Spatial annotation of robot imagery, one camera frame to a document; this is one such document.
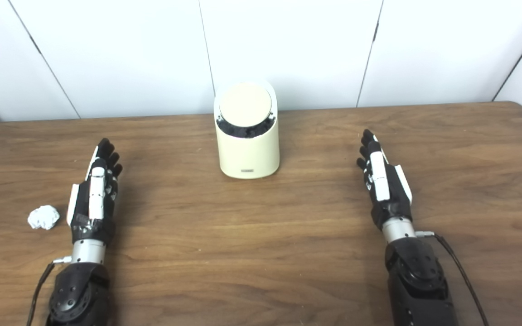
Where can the black and white left hand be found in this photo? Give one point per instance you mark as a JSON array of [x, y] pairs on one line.
[[97, 194]]

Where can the black and white right hand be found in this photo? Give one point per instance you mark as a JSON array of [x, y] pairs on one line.
[[381, 181]]

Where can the white paper ball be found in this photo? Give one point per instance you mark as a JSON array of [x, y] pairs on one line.
[[43, 217]]

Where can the cream round bin lid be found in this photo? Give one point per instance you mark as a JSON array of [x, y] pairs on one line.
[[245, 104]]

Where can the cream-colored bin body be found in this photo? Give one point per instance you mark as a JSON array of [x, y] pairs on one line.
[[247, 154]]

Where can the black bin liner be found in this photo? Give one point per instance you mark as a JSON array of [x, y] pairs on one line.
[[245, 131]]

